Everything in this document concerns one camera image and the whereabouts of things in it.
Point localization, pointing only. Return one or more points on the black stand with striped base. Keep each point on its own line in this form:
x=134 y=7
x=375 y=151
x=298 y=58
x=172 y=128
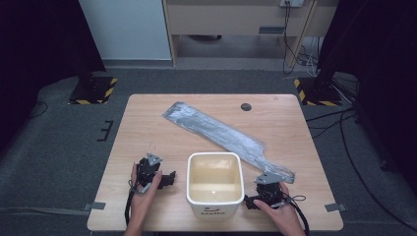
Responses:
x=93 y=90
x=316 y=93

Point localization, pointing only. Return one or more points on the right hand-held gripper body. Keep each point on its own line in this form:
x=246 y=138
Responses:
x=268 y=190

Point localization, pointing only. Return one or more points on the grey desk label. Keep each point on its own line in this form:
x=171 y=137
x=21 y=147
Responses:
x=271 y=30

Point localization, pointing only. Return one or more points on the grey plastic trash bag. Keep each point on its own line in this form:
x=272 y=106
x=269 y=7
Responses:
x=216 y=131

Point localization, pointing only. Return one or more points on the light wooden desk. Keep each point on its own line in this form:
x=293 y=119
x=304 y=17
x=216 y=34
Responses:
x=229 y=19

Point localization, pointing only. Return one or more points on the person's left hand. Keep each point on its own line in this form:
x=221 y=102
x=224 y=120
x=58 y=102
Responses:
x=142 y=206

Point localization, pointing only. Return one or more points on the grey tape strip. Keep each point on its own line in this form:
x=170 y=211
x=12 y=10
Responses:
x=335 y=207
x=95 y=206

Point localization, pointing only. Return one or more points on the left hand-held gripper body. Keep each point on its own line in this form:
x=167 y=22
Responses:
x=147 y=170

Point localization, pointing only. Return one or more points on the person's right hand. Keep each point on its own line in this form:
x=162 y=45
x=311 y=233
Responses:
x=285 y=216

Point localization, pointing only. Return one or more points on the dark curtain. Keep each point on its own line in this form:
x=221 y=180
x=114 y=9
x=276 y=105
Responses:
x=383 y=65
x=36 y=42

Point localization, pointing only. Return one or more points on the white plastic trash bin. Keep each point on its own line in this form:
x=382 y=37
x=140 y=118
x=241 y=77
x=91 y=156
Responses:
x=214 y=209

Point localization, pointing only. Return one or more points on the grey power strip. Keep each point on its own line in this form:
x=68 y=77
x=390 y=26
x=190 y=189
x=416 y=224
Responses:
x=291 y=2

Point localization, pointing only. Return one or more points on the dark round table grommet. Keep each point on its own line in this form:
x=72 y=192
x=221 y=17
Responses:
x=246 y=106

